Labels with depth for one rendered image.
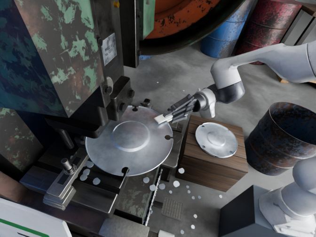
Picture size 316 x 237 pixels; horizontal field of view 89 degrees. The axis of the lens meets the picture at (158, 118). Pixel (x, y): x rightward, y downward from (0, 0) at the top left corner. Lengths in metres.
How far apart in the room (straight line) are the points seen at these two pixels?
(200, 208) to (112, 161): 0.93
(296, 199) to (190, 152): 0.54
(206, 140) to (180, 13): 0.79
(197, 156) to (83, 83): 0.91
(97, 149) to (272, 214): 0.77
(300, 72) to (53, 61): 0.59
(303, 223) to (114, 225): 0.72
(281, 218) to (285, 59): 0.62
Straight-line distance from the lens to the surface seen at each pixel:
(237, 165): 1.14
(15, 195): 0.77
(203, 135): 1.17
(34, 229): 0.91
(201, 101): 0.68
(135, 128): 0.57
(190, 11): 0.65
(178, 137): 0.57
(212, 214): 1.34
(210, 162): 1.09
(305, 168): 0.67
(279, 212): 0.90
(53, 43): 0.21
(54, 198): 0.56
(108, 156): 0.52
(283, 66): 0.63
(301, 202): 0.81
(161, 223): 1.25
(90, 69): 0.26
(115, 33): 0.42
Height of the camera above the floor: 1.22
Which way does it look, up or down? 46 degrees down
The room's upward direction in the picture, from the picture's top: 7 degrees clockwise
